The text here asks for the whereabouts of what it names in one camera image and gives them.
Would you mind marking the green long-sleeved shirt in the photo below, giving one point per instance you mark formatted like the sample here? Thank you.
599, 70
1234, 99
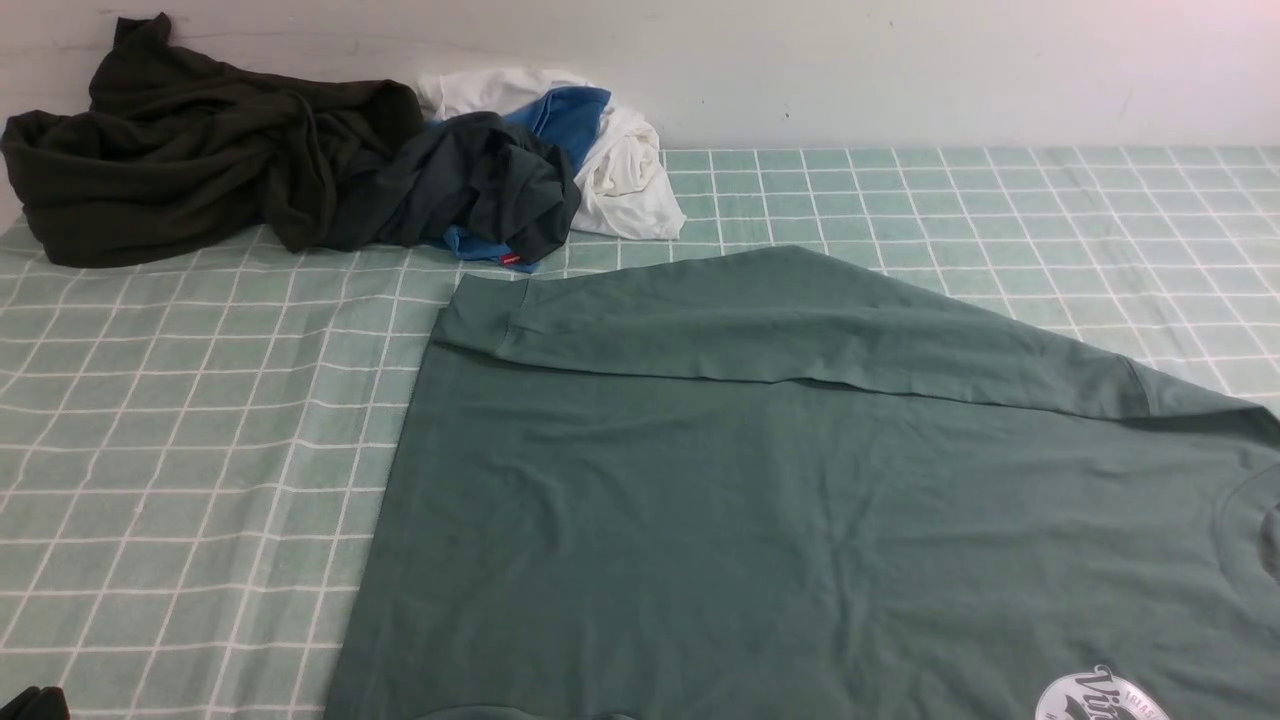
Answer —
778, 486

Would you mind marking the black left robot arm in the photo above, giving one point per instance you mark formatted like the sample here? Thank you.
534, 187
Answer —
37, 703

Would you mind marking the white garment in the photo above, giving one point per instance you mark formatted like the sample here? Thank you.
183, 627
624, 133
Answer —
625, 189

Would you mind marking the dark grey garment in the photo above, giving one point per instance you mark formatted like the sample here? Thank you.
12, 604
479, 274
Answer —
477, 175

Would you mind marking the blue garment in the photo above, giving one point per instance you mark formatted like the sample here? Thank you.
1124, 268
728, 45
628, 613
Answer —
567, 118

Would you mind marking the green checkered tablecloth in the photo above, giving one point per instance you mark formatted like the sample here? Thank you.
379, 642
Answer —
194, 451

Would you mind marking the dark olive garment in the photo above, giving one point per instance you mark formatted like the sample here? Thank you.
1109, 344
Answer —
180, 151

